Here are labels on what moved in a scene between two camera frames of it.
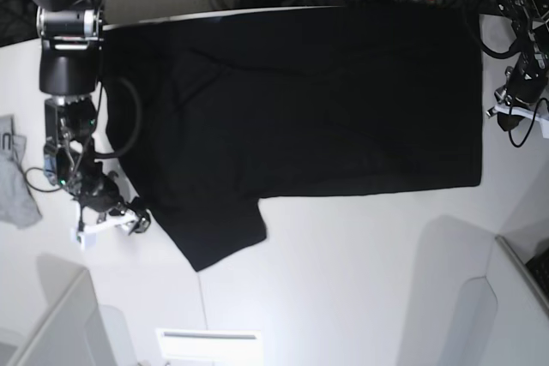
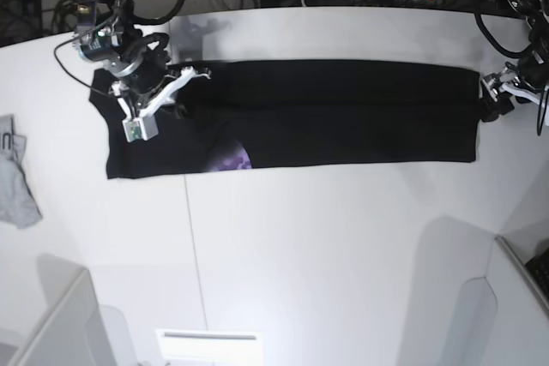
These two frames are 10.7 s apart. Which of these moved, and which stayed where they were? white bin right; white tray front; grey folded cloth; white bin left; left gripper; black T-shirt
Moved: left gripper; black T-shirt
Stayed: white tray front; grey folded cloth; white bin left; white bin right
